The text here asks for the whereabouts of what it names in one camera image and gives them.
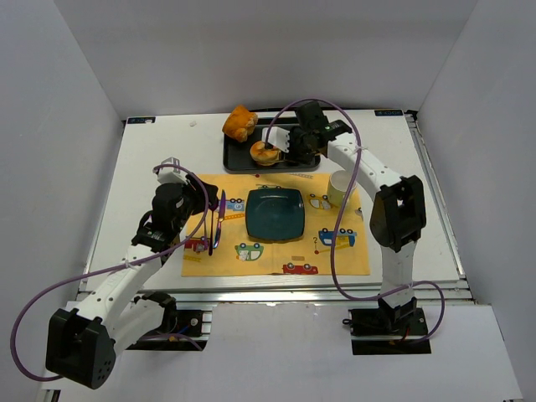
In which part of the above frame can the orange glazed donut bread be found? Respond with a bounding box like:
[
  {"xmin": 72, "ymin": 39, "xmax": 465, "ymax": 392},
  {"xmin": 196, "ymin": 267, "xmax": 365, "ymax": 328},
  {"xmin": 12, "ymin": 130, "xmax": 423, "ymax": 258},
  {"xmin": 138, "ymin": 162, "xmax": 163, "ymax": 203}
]
[{"xmin": 250, "ymin": 141, "xmax": 281, "ymax": 166}]

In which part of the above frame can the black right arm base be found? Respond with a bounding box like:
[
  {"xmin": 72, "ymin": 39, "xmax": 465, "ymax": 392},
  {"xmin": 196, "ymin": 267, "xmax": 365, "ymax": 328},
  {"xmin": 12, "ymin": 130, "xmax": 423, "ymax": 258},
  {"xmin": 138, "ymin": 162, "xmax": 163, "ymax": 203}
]
[{"xmin": 342, "ymin": 308, "xmax": 431, "ymax": 356}]

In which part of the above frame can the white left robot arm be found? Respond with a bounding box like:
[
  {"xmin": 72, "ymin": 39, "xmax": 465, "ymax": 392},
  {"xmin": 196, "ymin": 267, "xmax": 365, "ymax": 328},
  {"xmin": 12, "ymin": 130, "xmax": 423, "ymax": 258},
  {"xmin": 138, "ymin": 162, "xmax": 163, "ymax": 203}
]
[{"xmin": 45, "ymin": 173, "xmax": 219, "ymax": 389}]

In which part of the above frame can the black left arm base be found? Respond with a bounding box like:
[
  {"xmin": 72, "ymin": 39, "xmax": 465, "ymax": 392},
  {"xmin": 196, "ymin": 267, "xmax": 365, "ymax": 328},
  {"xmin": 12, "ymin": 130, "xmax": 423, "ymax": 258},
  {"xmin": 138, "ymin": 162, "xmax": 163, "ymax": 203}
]
[{"xmin": 127, "ymin": 292, "xmax": 209, "ymax": 352}]

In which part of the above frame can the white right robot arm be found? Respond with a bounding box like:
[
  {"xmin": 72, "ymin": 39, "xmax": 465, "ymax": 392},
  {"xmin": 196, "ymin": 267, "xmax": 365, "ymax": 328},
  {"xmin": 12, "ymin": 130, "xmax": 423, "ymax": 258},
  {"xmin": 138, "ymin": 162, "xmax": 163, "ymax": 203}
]
[{"xmin": 288, "ymin": 99, "xmax": 426, "ymax": 331}]

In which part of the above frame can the large orange bread loaf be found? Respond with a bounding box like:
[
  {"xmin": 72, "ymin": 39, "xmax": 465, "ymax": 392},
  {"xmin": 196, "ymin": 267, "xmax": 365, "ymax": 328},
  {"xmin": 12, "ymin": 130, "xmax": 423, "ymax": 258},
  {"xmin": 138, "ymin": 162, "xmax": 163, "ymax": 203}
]
[{"xmin": 222, "ymin": 105, "xmax": 259, "ymax": 143}]

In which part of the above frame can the purple iridescent spoon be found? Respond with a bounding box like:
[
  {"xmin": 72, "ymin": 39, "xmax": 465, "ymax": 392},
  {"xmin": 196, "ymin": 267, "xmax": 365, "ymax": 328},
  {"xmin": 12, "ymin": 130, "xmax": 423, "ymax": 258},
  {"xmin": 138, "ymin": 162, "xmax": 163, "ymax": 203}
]
[{"xmin": 209, "ymin": 201, "xmax": 221, "ymax": 256}]

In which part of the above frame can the iridescent table knife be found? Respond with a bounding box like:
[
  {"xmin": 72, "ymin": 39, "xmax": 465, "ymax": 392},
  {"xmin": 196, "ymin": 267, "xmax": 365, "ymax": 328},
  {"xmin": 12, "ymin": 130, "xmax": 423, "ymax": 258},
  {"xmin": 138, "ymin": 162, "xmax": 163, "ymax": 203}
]
[{"xmin": 213, "ymin": 190, "xmax": 227, "ymax": 249}]

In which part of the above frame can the black baking tray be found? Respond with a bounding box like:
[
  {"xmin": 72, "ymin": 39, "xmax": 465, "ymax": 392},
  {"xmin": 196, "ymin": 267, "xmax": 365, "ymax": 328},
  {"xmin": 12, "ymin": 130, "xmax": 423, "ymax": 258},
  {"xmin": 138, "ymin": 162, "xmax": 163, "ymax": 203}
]
[{"xmin": 223, "ymin": 117, "xmax": 321, "ymax": 173}]

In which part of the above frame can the pale green mug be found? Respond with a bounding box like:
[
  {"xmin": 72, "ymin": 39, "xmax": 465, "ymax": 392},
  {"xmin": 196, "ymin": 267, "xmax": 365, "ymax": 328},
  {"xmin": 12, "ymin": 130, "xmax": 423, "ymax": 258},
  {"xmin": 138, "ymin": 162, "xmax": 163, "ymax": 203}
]
[{"xmin": 327, "ymin": 170, "xmax": 357, "ymax": 207}]

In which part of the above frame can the yellow cartoon car placemat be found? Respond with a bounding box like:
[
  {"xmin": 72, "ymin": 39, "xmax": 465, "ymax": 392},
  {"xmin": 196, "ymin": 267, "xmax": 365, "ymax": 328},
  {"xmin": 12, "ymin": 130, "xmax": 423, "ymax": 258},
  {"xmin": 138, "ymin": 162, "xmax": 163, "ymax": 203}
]
[{"xmin": 182, "ymin": 173, "xmax": 370, "ymax": 276}]

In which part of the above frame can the dark teal square plate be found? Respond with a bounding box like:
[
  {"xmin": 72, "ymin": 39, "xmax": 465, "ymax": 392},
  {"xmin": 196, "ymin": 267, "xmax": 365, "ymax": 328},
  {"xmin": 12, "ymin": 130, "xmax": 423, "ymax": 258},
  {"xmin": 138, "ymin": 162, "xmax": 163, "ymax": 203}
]
[{"xmin": 245, "ymin": 188, "xmax": 305, "ymax": 243}]

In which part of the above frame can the right blue table label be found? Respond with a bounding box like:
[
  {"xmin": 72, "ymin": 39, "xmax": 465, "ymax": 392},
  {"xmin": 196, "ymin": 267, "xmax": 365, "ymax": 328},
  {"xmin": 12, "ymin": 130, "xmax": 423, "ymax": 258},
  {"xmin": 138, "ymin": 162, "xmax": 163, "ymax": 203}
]
[{"xmin": 374, "ymin": 109, "xmax": 404, "ymax": 117}]

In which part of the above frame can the blue table label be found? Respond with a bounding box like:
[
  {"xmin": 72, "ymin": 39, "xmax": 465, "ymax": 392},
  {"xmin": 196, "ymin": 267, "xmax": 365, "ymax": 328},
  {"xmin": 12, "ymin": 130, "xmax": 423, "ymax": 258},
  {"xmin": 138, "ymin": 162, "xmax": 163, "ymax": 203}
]
[
  {"xmin": 374, "ymin": 109, "xmax": 404, "ymax": 117},
  {"xmin": 126, "ymin": 116, "xmax": 156, "ymax": 125}
]

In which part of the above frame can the left blue table label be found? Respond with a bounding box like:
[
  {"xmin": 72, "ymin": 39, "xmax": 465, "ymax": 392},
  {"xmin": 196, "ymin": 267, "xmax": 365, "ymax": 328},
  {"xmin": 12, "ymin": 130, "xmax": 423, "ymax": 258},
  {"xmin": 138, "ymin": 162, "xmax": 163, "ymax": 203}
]
[{"xmin": 126, "ymin": 116, "xmax": 156, "ymax": 125}]

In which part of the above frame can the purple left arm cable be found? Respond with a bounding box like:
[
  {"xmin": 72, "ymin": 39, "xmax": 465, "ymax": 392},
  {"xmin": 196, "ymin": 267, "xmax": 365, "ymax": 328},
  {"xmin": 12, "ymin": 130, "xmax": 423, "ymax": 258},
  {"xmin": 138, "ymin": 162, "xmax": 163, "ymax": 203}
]
[{"xmin": 10, "ymin": 163, "xmax": 209, "ymax": 381}]

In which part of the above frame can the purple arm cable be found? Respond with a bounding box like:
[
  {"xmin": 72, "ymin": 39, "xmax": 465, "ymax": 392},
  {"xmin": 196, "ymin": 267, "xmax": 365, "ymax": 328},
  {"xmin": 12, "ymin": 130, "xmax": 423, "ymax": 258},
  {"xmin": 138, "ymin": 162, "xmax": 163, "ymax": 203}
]
[
  {"xmin": 10, "ymin": 163, "xmax": 209, "ymax": 381},
  {"xmin": 264, "ymin": 98, "xmax": 446, "ymax": 345}
]

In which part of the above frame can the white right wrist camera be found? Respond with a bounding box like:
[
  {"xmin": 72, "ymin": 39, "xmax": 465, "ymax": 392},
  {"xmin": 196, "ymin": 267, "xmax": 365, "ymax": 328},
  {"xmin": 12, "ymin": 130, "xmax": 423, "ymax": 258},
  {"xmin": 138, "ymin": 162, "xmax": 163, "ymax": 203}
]
[{"xmin": 261, "ymin": 126, "xmax": 291, "ymax": 153}]

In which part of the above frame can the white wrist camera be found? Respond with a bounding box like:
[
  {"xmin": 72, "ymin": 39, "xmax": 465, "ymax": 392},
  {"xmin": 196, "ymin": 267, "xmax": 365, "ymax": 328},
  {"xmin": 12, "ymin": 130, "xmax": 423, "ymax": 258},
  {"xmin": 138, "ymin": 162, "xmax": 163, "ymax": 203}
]
[
  {"xmin": 261, "ymin": 126, "xmax": 291, "ymax": 153},
  {"xmin": 154, "ymin": 157, "xmax": 187, "ymax": 184}
]

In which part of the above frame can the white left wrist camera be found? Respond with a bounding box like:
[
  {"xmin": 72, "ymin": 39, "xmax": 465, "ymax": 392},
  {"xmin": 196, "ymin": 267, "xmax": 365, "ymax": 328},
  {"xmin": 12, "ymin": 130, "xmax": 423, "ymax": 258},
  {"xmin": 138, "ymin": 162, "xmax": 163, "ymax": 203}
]
[{"xmin": 154, "ymin": 157, "xmax": 187, "ymax": 184}]

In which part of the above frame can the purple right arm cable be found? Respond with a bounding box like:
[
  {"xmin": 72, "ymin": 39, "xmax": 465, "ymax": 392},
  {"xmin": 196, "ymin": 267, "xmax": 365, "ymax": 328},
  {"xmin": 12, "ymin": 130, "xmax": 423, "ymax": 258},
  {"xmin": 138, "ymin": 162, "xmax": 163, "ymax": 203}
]
[{"xmin": 264, "ymin": 98, "xmax": 446, "ymax": 345}]

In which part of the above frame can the aluminium table frame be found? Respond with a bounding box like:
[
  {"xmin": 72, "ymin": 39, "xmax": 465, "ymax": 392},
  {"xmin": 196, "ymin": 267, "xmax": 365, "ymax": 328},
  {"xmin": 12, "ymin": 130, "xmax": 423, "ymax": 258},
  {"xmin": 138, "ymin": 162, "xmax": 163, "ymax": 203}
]
[{"xmin": 62, "ymin": 109, "xmax": 477, "ymax": 402}]

